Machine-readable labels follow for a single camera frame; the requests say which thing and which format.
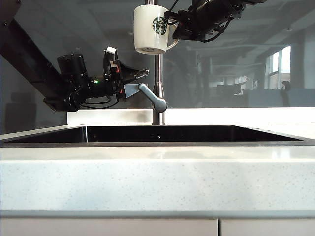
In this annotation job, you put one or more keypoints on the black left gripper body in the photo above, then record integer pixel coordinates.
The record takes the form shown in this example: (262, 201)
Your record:
(105, 86)

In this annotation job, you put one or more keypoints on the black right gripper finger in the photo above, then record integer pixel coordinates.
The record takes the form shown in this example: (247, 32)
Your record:
(182, 33)
(175, 16)

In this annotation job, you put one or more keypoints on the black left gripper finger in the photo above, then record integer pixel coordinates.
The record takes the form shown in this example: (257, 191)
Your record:
(130, 73)

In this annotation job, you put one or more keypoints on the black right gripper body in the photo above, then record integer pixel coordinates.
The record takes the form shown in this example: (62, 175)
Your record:
(209, 14)

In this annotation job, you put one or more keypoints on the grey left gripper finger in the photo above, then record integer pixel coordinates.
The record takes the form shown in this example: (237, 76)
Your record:
(130, 90)

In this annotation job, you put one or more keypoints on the white Starbucks logo mug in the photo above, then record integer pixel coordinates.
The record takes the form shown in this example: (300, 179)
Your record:
(147, 27)

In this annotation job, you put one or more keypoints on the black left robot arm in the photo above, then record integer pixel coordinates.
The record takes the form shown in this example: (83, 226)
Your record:
(24, 49)

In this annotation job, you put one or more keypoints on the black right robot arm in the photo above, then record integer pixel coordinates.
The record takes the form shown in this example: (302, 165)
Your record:
(251, 5)

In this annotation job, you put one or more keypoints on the steel gooseneck faucet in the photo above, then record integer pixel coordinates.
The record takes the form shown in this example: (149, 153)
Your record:
(158, 73)

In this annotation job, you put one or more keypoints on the black sink basin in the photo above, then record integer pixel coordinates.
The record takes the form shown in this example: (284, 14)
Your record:
(172, 134)

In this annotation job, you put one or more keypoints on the white backsplash ledge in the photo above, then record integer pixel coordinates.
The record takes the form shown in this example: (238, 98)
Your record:
(110, 116)

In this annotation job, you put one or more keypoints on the wide grey cabinet door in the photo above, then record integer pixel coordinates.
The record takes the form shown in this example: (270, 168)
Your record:
(98, 227)

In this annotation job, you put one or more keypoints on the narrow grey cabinet door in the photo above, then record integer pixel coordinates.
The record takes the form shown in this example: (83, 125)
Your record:
(268, 227)

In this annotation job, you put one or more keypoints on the left wrist camera white cap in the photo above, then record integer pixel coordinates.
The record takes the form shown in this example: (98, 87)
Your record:
(110, 59)

